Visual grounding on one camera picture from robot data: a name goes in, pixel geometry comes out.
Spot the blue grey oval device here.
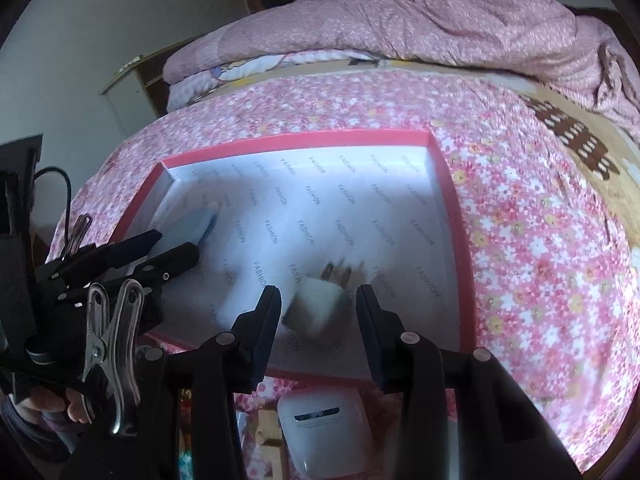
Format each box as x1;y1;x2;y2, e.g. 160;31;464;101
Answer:
148;205;219;258

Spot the white usb wall charger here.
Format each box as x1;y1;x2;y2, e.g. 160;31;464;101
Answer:
281;259;364;348

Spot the wooden phone stand block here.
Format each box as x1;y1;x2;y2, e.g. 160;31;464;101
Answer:
255;408;290;480

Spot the white earbuds charging case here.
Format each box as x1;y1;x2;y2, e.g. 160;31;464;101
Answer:
277;386;373;479

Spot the person's left hand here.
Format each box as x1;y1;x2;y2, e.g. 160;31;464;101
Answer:
10;388;90;425

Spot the metal spring clamp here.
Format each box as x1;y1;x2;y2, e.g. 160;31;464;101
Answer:
81;278;144;437

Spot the pink shallow cardboard box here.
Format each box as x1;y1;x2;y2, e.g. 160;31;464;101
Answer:
113;130;476;351

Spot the pink floral bed sheet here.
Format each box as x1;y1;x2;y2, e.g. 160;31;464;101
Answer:
72;70;639;471

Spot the white bedside cabinet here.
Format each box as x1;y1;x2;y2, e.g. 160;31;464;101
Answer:
100;35;200;116

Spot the cartoon print pillow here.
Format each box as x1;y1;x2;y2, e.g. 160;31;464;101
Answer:
166;49;382;112

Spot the pink quilted duvet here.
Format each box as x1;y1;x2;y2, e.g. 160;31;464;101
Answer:
163;0;639;134

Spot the black cable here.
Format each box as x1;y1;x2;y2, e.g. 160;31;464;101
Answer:
31;166;73;252

